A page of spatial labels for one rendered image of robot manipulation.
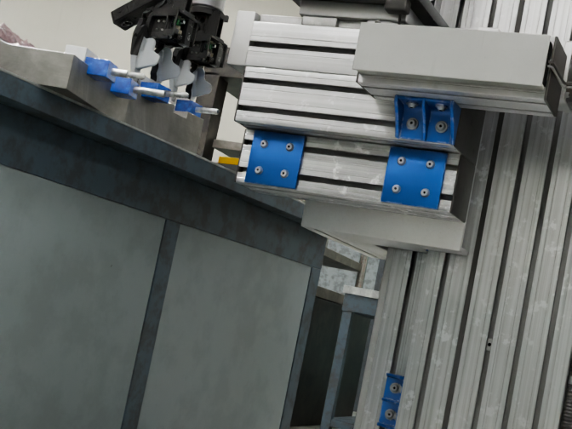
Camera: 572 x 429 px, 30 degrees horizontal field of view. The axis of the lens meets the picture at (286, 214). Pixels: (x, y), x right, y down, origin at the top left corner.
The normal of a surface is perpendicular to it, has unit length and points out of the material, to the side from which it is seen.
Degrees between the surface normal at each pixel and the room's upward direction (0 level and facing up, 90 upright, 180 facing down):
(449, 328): 90
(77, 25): 90
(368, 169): 90
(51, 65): 90
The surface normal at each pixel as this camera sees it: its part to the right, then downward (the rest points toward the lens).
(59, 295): 0.87, 0.12
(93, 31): -0.33, -0.17
